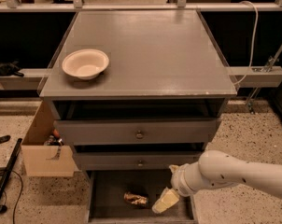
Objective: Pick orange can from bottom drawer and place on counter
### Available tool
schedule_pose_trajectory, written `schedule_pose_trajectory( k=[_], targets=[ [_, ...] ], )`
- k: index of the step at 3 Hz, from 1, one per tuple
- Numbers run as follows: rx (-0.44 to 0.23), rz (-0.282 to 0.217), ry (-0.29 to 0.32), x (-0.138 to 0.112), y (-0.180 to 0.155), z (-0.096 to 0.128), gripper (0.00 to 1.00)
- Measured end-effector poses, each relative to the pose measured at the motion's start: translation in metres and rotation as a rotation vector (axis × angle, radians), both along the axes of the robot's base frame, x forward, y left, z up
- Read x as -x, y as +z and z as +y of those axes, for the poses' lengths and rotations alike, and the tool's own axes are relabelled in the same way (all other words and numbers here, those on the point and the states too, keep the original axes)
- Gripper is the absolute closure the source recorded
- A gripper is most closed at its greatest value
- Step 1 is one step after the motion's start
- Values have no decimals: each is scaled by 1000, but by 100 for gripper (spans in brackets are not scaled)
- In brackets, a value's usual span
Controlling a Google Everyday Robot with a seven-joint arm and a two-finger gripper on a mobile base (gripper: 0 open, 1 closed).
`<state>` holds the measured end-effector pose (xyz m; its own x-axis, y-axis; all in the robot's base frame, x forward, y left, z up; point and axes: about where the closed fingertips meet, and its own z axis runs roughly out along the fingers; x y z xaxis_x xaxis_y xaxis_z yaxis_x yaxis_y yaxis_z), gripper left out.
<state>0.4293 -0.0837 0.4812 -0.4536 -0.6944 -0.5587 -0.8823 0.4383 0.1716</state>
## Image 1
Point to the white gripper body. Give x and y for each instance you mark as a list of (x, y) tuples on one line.
[(177, 179)]

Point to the grey middle drawer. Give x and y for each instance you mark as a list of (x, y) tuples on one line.
[(132, 160)]

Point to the grey drawer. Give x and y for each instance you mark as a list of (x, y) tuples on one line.
[(132, 160), (122, 132), (107, 204)]

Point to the grey bottom drawer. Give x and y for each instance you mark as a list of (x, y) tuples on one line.
[(107, 204)]

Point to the grey drawer cabinet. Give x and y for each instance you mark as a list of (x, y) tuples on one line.
[(162, 65)]

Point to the grey top drawer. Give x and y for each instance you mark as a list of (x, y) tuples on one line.
[(122, 132)]

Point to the items in cardboard box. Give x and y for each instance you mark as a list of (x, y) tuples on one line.
[(54, 139)]

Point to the cardboard box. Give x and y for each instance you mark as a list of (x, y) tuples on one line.
[(38, 157)]

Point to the white bowl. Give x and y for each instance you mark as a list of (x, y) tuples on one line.
[(85, 64)]

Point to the black bar on floor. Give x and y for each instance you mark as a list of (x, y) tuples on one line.
[(5, 174)]

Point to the black tool on floor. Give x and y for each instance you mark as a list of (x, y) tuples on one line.
[(4, 139)]

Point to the black object on ledge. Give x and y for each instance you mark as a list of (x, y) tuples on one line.
[(10, 69)]

